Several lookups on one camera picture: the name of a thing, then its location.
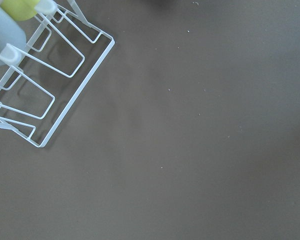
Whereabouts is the grey plastic cup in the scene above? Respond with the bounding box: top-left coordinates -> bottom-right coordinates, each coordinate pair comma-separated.
0,7 -> 27,66

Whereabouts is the white wire cup rack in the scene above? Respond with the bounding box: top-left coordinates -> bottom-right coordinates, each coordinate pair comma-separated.
0,0 -> 115,148

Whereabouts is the yellow plastic cup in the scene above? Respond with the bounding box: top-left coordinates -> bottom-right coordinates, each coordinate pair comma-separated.
0,0 -> 40,21

